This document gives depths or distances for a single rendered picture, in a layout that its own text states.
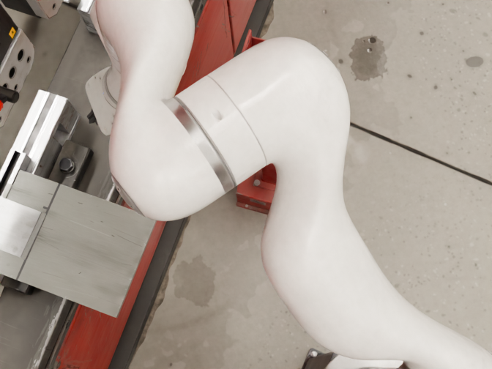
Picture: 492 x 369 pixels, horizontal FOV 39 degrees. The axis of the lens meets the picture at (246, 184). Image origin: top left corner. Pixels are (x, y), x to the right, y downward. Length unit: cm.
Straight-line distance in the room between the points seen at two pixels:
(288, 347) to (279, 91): 161
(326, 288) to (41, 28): 204
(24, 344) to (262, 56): 88
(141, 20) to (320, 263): 27
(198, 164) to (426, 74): 187
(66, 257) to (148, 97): 64
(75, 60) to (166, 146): 90
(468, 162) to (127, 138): 183
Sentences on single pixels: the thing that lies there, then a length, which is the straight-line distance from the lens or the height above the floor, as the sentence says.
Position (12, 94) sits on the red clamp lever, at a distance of 104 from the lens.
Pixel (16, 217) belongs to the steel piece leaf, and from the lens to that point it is 127.
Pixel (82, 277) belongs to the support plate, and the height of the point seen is 100.
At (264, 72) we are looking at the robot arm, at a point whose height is 160.
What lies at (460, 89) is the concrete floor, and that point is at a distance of 242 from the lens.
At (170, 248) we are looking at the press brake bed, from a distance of 217.
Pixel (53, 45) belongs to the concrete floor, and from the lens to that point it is 253.
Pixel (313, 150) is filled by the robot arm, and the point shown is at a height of 157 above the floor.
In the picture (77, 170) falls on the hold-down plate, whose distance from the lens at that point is 136.
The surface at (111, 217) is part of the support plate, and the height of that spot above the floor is 100.
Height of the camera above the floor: 216
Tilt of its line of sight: 75 degrees down
